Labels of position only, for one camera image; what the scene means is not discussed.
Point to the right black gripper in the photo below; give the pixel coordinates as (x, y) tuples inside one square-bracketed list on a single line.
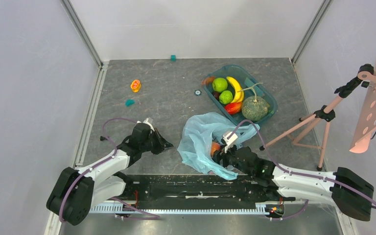
[(226, 154)]

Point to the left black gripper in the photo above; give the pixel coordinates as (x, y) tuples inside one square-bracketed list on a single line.
[(162, 143)]

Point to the light blue plastic bag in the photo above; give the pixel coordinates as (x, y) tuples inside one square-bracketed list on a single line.
[(195, 145)]

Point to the pink fake peach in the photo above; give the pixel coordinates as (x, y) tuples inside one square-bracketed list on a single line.
[(214, 147)]

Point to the green netted fake melon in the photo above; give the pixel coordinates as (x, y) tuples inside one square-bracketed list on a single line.
[(254, 109)]

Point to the green fake apple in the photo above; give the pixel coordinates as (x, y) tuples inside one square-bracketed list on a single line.
[(219, 84)]

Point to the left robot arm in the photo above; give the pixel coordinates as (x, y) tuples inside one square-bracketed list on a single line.
[(77, 191)]

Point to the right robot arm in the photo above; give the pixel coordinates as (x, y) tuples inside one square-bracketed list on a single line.
[(342, 188)]

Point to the red fake mango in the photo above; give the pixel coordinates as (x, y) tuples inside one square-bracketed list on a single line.
[(233, 108)]

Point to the dark brown fake fruit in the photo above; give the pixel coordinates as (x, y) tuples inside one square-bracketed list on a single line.
[(216, 95)]

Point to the yellow fake banana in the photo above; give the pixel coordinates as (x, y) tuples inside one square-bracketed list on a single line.
[(239, 93)]

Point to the green fake fruit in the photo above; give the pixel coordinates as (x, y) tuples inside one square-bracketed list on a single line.
[(226, 97)]

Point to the small teal piece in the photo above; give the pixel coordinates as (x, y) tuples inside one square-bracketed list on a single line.
[(129, 102)]

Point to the yellow orange toy block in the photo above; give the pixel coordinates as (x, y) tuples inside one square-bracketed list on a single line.
[(135, 86)]

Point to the pink music stand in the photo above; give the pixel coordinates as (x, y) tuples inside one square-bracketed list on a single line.
[(366, 124)]

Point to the teal plastic bin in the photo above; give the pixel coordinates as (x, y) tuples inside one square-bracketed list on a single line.
[(240, 75)]

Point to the orange curved toy piece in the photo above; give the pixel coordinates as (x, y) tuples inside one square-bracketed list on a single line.
[(208, 80)]

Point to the teal rectangular block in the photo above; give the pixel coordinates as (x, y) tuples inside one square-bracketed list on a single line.
[(253, 85)]

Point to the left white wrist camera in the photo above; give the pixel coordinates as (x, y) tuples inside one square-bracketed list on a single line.
[(148, 121)]

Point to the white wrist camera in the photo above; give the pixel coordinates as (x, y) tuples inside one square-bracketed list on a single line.
[(229, 138), (148, 121)]

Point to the white cable tray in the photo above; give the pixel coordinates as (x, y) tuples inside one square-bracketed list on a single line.
[(115, 207)]

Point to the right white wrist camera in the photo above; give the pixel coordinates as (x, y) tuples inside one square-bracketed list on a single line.
[(229, 138)]

